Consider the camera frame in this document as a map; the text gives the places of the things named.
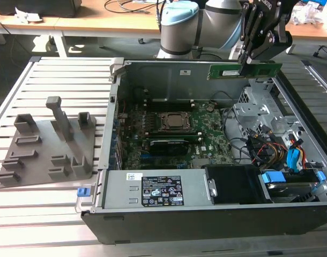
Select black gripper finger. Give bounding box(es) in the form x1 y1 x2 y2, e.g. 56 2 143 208
240 16 276 78
239 3 263 64

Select green RAM stick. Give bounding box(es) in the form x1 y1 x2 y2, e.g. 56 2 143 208
207 62 283 81

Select black RAM slot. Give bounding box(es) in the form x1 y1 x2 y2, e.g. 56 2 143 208
143 103 196 109
144 134 205 143
144 130 203 136
143 97 195 104

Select crumpled clear plastic bag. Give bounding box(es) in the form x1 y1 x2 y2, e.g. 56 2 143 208
291 2 327 25

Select metal drive cage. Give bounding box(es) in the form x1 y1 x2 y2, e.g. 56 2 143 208
232 77 314 167

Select green motherboard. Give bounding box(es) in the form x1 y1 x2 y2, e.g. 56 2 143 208
117 88 250 171

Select silver CPU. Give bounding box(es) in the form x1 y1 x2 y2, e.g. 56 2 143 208
167 114 190 128

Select metal CPU socket cover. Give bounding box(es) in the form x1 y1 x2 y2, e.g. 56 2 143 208
157 111 195 132

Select blue disk carrier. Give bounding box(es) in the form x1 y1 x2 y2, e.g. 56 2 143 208
261 171 326 187

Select black graphics card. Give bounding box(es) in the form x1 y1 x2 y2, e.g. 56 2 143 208
147 138 189 155

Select black drive bay cover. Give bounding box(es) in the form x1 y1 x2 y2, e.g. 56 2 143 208
203 164 273 206

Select silver hard disk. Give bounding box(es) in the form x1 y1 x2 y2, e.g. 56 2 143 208
267 182 318 203

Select wooden desk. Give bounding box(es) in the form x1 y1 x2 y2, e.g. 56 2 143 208
0 0 327 58

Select black label sticker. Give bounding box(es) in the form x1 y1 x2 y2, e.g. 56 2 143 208
141 175 184 207

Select black open PC case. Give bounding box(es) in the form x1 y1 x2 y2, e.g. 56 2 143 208
80 59 327 246

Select grey power supply box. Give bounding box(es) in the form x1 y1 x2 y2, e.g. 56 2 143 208
95 168 215 213

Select black device on desk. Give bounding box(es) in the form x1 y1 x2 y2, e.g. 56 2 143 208
0 0 81 18

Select crumpled white paper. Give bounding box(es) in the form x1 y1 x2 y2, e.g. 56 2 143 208
14 6 44 24

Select grey parts rack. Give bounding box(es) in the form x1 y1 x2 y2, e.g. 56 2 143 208
0 95 98 190

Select black wire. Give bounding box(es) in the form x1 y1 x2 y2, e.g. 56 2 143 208
221 105 251 163

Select red and yellow wires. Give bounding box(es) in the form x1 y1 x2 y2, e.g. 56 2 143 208
259 142 288 164

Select blue flat wire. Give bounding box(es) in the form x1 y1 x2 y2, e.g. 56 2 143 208
286 148 307 172

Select grey case corner bracket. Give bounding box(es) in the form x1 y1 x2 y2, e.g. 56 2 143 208
109 57 125 81

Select grey case handle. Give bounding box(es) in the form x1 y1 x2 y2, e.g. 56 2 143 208
74 184 100 214

